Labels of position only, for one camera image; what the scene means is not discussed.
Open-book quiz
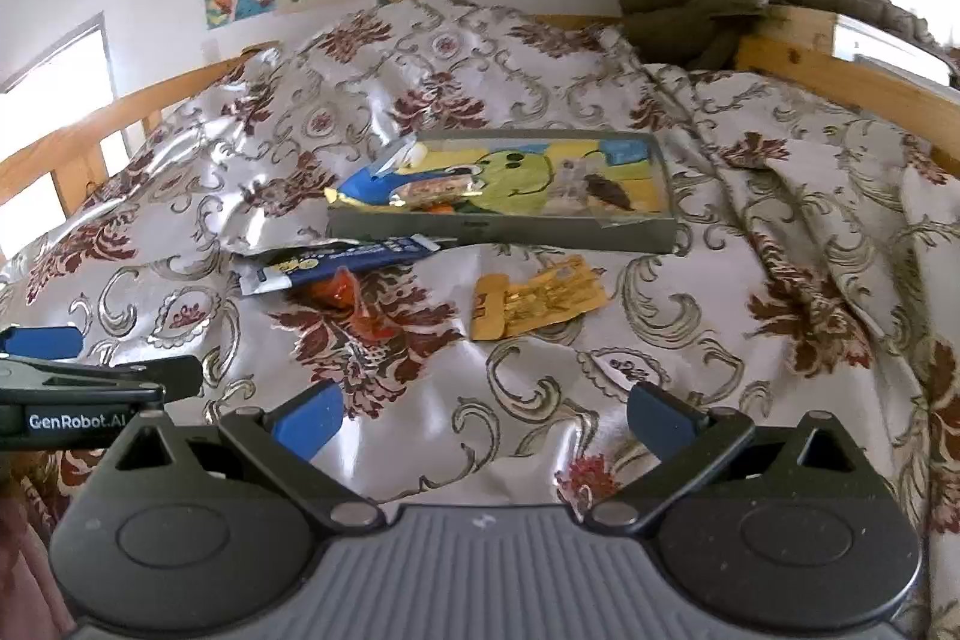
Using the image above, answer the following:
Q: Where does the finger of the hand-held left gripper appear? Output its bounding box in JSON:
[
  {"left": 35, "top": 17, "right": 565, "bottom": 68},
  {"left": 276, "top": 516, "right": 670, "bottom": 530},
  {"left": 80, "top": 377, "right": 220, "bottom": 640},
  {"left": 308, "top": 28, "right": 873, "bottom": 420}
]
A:
[
  {"left": 0, "top": 325, "right": 82, "bottom": 357},
  {"left": 0, "top": 353, "right": 203, "bottom": 401}
]

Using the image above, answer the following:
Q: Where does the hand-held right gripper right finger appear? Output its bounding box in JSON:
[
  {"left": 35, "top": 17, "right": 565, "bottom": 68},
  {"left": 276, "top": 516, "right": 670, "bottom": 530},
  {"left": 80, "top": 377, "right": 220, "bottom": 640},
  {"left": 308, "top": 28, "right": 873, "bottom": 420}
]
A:
[{"left": 585, "top": 381, "right": 863, "bottom": 532}]

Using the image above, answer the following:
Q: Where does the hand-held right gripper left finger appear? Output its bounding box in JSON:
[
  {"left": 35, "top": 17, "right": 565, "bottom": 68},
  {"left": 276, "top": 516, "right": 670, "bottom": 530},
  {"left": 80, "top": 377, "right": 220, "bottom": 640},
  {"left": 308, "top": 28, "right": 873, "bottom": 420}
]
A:
[{"left": 105, "top": 380, "right": 385, "bottom": 531}]

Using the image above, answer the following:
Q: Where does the orange snack packet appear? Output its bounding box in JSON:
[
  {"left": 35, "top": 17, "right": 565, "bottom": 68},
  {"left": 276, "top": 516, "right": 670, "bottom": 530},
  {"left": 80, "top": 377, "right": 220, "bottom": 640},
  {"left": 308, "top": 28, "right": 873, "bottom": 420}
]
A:
[{"left": 296, "top": 269, "right": 398, "bottom": 342}]

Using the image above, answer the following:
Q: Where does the dark blue snack packet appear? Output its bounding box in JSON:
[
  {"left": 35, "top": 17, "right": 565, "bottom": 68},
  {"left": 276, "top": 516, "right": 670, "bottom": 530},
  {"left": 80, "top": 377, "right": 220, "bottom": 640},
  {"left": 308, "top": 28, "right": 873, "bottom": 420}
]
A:
[{"left": 236, "top": 235, "right": 440, "bottom": 297}]

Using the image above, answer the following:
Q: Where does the golden snack packet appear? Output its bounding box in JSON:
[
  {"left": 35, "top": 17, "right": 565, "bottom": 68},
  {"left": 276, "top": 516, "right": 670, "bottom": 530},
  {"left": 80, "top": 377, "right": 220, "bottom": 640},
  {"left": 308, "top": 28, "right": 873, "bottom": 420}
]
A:
[{"left": 471, "top": 256, "right": 607, "bottom": 342}]

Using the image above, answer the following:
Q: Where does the grey tray with cartoon print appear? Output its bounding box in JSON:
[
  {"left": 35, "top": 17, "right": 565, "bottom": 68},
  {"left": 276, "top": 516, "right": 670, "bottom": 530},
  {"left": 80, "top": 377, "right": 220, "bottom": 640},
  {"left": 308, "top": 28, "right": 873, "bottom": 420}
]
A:
[{"left": 326, "top": 130, "right": 680, "bottom": 256}]

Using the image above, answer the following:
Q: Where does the clear rice cracker packet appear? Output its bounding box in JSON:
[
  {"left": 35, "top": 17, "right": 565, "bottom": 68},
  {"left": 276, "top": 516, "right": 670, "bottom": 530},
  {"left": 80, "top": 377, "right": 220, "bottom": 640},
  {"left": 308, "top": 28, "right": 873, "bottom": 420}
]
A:
[{"left": 390, "top": 175, "right": 485, "bottom": 212}]

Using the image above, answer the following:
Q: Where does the floral satin blanket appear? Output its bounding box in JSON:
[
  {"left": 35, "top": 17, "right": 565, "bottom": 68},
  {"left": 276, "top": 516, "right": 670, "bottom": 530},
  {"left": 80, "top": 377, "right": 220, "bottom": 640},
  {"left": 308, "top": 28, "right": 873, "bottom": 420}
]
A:
[{"left": 0, "top": 0, "right": 960, "bottom": 640}]

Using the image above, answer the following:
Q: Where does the pink fleece blanket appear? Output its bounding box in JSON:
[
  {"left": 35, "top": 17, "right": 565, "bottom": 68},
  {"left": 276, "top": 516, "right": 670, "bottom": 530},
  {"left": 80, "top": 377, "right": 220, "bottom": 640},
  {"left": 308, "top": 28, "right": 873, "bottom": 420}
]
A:
[{"left": 0, "top": 490, "right": 72, "bottom": 640}]

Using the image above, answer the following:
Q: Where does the window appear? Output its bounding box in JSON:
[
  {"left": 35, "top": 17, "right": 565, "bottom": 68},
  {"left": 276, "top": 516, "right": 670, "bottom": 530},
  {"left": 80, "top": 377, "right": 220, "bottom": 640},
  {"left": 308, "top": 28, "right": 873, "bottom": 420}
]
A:
[{"left": 0, "top": 14, "right": 115, "bottom": 214}]

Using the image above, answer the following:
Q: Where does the wooden bed frame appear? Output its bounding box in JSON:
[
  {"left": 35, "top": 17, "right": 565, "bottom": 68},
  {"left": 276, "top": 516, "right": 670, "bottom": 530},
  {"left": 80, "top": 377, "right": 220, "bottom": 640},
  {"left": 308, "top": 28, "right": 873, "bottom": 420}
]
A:
[{"left": 0, "top": 6, "right": 960, "bottom": 221}]

